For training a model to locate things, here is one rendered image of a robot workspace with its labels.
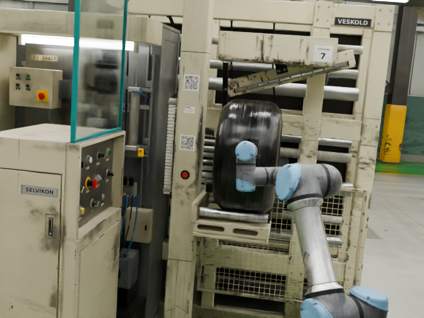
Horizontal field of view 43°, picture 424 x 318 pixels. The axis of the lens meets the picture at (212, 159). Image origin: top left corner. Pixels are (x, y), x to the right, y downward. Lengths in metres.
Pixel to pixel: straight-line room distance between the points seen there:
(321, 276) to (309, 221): 0.17
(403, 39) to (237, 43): 9.02
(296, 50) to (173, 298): 1.41
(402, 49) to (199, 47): 9.30
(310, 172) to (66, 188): 0.92
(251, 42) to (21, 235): 1.47
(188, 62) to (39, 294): 1.23
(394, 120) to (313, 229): 10.06
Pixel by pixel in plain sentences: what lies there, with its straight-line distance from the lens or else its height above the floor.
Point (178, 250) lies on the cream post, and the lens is 2.77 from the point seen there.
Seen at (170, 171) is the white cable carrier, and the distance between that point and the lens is 2.70.
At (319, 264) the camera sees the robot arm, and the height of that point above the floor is 1.03.
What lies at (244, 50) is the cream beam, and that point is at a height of 1.69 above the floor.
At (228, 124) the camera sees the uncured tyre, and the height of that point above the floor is 1.34.
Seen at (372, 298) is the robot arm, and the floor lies 0.95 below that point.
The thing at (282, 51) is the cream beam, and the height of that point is 1.70.
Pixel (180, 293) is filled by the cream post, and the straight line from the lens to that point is 2.85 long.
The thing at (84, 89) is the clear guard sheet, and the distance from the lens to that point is 2.14.
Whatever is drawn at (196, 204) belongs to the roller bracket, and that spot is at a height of 0.94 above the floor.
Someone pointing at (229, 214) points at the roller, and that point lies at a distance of 2.60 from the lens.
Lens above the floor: 1.56
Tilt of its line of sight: 9 degrees down
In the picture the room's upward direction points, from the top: 4 degrees clockwise
